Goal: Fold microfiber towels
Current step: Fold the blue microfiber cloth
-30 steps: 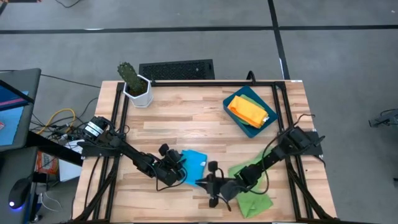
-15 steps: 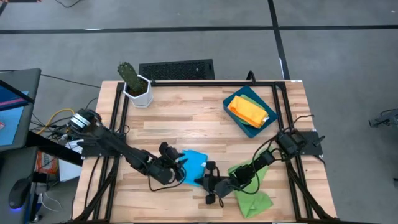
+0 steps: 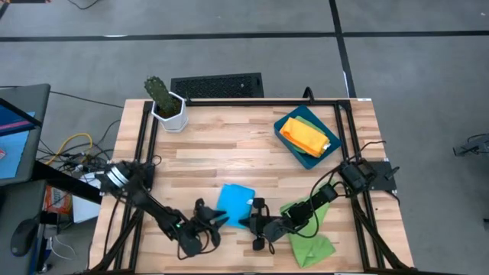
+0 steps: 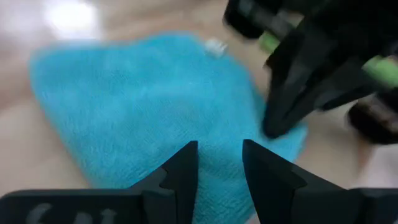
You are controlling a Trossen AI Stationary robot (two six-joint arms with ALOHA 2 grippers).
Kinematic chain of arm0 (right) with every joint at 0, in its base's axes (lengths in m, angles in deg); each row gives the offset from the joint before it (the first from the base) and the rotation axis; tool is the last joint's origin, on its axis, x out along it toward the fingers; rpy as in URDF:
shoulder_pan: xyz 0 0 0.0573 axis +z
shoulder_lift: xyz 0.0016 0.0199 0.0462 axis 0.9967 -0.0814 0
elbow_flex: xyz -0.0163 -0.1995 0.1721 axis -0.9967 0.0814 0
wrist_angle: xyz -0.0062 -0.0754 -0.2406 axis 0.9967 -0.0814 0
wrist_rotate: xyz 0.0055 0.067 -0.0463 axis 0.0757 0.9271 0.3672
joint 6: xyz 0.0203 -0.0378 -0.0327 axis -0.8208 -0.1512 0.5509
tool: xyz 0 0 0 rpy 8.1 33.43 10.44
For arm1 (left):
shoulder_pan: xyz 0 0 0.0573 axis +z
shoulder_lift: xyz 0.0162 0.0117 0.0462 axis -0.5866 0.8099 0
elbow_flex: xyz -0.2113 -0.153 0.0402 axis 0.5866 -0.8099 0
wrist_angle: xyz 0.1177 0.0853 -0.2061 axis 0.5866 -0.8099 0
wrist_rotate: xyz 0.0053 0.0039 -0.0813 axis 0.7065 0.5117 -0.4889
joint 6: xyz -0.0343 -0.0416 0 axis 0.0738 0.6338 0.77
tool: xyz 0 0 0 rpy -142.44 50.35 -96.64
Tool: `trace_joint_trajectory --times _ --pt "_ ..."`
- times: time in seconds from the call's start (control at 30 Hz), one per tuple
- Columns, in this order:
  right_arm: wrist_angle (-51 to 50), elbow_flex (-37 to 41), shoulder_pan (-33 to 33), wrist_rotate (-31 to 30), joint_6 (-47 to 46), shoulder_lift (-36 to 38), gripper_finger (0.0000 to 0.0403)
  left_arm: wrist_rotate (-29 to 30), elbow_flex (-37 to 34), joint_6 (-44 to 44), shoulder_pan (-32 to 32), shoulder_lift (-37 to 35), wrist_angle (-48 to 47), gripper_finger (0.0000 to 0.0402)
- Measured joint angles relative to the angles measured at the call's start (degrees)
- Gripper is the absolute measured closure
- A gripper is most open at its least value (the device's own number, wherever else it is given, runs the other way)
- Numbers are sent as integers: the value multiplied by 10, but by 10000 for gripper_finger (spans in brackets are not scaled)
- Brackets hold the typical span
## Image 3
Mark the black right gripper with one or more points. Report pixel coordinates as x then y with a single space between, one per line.
269 227

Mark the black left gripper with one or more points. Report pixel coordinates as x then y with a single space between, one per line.
206 223

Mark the light blue microfiber towel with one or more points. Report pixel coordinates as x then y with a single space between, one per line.
235 204

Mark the green microfiber towel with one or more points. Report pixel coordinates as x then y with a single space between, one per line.
311 248
311 123

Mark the orange microfiber towel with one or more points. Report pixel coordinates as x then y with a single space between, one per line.
303 137

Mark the teal plastic bin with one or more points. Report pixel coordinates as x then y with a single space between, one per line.
284 122

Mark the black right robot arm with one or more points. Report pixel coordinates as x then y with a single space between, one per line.
321 198

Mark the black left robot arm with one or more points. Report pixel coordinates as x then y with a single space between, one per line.
153 206

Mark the white hexagonal plant pot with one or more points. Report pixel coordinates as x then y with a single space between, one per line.
175 122

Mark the black floor vent grille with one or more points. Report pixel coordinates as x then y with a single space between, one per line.
217 86

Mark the white paper sheet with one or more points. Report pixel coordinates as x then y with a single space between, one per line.
86 210

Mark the green cactus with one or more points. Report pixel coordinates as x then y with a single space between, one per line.
158 91

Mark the black metal beam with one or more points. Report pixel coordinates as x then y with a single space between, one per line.
68 185

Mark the orange cardboard box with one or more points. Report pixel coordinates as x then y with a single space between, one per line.
57 202

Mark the black computer mouse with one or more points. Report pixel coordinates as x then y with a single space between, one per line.
23 237

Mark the monitor with blue screen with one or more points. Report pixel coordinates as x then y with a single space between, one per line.
15 153

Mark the grey desk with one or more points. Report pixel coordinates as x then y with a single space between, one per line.
23 91

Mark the black aluminium table frame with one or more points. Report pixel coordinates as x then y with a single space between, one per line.
244 102

